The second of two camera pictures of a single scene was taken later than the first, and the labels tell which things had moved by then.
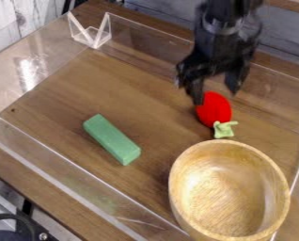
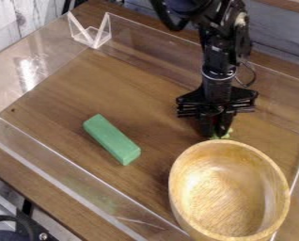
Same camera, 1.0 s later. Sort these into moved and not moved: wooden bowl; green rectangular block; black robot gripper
Moved: black robot gripper
Not moved: green rectangular block; wooden bowl
